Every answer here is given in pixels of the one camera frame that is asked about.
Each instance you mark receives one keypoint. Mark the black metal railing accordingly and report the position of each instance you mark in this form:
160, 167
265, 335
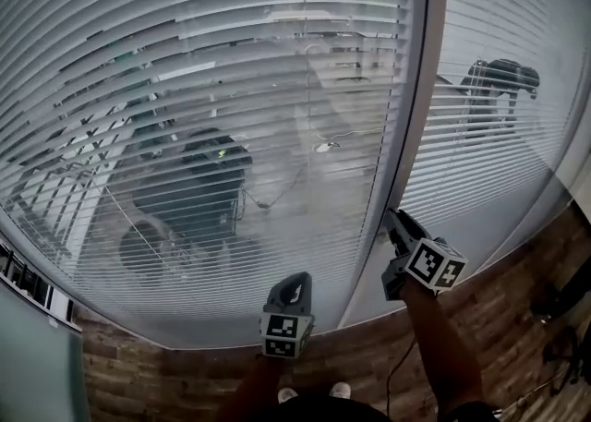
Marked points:
27, 281

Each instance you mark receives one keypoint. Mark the person's black shorts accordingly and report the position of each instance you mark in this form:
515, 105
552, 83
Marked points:
323, 411

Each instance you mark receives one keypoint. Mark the frosted glass door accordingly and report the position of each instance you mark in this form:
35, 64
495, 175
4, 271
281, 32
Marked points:
37, 365

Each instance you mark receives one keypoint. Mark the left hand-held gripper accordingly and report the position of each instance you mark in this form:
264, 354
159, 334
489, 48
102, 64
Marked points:
281, 332

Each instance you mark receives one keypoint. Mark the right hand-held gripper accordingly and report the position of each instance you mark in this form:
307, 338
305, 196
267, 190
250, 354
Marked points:
429, 265

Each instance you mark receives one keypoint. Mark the white window frame post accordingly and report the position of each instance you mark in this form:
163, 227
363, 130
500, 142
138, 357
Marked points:
429, 64

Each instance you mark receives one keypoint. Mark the person's left forearm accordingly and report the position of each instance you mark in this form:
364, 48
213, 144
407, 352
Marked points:
256, 383

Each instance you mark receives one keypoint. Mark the person's right forearm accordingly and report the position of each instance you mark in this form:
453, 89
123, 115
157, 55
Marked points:
438, 346

